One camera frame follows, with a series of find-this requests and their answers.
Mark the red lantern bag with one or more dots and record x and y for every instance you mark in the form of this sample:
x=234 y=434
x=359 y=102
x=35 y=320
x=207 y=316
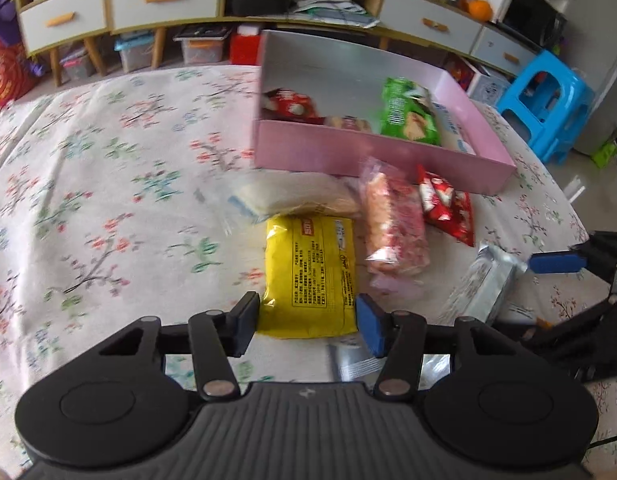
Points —
x=16 y=76

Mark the yellow snack packet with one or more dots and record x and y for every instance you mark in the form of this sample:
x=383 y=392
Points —
x=311 y=281

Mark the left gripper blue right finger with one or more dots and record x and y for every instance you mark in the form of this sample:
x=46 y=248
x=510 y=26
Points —
x=374 y=324

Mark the beef jerky cracker packet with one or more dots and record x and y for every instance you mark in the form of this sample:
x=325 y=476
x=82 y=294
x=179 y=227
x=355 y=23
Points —
x=348 y=123

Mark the clear storage bin blue lid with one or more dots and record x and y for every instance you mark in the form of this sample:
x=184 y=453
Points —
x=135 y=50

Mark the white red small packet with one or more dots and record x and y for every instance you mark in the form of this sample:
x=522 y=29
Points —
x=351 y=361

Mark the red snack packet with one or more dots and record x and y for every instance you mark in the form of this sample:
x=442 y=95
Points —
x=445 y=208
x=290 y=106

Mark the floral table cloth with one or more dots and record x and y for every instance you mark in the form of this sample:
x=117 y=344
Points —
x=104 y=219

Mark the red shoe box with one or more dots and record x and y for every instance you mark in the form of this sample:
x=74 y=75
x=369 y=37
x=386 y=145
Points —
x=243 y=50

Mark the green chips packet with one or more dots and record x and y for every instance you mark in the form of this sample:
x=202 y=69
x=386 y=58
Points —
x=407 y=112

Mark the blue white bread packet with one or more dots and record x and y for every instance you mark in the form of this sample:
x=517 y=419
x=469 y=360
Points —
x=451 y=133

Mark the clear bin under cabinet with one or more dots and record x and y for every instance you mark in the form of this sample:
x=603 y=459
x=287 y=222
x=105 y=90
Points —
x=203 y=43

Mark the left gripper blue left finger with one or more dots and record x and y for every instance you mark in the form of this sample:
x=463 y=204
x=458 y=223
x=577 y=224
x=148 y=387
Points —
x=243 y=323

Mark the blue plastic stool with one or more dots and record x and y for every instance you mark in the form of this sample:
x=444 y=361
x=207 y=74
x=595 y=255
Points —
x=552 y=102

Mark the orange fruit lower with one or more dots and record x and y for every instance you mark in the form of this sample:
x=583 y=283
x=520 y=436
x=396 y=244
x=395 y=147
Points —
x=480 y=10

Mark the black microwave oven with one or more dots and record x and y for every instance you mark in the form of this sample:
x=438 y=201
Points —
x=531 y=10

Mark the pink rice cracker packet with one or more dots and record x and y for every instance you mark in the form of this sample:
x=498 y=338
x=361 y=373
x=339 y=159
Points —
x=396 y=240

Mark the wooden tv cabinet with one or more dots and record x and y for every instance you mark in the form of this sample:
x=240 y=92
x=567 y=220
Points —
x=463 y=29

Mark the clear white bread packet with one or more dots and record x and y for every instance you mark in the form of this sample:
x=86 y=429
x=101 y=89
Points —
x=251 y=197

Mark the white patterned storage box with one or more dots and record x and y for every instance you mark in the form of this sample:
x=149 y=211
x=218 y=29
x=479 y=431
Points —
x=480 y=83

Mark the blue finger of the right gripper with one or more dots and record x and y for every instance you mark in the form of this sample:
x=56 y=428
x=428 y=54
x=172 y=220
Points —
x=556 y=263

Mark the silver cracker packet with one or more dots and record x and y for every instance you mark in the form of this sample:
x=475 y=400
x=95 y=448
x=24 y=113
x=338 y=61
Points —
x=484 y=287

